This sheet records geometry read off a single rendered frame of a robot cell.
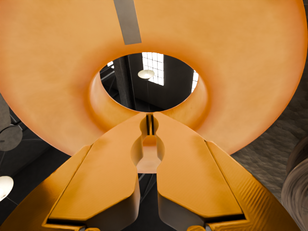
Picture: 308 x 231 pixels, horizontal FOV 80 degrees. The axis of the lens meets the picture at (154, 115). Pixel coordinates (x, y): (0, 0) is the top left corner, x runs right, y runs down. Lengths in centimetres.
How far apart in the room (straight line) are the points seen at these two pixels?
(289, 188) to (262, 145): 18
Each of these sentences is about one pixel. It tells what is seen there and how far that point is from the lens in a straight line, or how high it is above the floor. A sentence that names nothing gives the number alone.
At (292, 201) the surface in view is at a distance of 52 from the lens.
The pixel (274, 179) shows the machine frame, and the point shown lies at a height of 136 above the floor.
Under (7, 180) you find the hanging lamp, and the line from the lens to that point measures 519.
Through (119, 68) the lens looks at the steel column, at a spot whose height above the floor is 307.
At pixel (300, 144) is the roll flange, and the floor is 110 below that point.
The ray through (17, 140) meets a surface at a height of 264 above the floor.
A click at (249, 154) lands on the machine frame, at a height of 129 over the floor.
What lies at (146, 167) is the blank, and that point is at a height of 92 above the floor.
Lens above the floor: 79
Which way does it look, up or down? 44 degrees up
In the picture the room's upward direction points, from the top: 177 degrees clockwise
